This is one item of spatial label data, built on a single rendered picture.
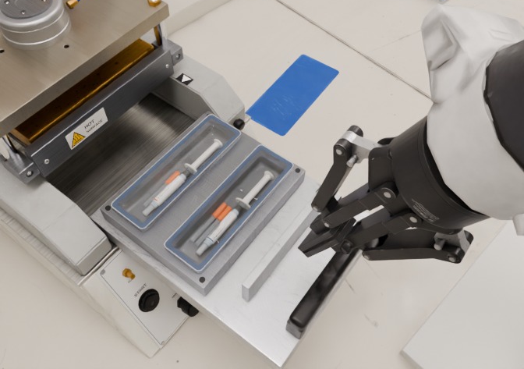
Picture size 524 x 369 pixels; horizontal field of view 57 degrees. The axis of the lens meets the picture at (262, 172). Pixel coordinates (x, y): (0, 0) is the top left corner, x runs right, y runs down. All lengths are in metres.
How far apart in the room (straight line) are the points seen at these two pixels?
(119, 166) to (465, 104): 0.55
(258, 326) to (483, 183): 0.35
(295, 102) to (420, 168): 0.75
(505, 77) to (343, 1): 1.06
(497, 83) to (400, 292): 0.62
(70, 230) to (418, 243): 0.40
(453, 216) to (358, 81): 0.81
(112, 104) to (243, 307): 0.30
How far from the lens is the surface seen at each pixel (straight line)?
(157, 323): 0.76
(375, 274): 0.84
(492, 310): 0.86
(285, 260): 0.59
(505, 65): 0.27
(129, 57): 0.68
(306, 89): 1.06
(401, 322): 0.83
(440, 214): 0.32
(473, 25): 0.32
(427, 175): 0.30
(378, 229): 0.40
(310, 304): 0.53
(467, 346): 0.83
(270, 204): 0.59
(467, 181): 0.28
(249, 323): 0.56
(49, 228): 0.62
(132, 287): 0.70
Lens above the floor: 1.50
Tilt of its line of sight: 55 degrees down
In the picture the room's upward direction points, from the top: 3 degrees clockwise
